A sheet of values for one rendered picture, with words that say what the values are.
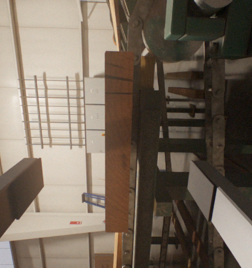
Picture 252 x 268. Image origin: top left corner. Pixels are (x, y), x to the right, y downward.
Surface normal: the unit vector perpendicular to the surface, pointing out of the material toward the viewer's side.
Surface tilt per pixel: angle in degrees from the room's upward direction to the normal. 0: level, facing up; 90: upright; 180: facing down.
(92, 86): 90
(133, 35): 90
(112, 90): 90
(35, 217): 90
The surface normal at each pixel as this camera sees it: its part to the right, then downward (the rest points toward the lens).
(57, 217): 0.03, -0.96
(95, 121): 0.02, 0.28
